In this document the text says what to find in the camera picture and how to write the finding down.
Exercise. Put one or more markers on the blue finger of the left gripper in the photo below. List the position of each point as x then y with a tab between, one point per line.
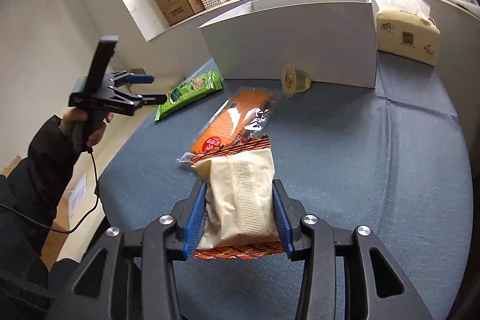
151	99
140	79

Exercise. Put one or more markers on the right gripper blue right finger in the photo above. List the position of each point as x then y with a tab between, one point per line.
375	285

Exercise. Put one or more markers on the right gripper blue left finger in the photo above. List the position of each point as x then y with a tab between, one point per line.
129	275

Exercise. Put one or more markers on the beige orange snack bag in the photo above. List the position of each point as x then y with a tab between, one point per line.
239	217

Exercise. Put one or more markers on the orange cake snack packet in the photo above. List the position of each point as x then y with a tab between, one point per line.
241	117

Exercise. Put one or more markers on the black sleeved left forearm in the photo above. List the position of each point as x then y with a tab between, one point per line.
30	196

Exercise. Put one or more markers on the green snack packet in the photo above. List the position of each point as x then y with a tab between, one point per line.
189	91

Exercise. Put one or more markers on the blue grey table cloth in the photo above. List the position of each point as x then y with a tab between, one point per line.
392	158

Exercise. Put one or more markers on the yellow jelly cup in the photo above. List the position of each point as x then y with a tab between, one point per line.
295	81

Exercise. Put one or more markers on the white open storage box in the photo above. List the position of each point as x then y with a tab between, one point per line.
334	41

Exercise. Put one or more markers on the beige tissue pack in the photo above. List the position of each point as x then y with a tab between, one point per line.
405	28

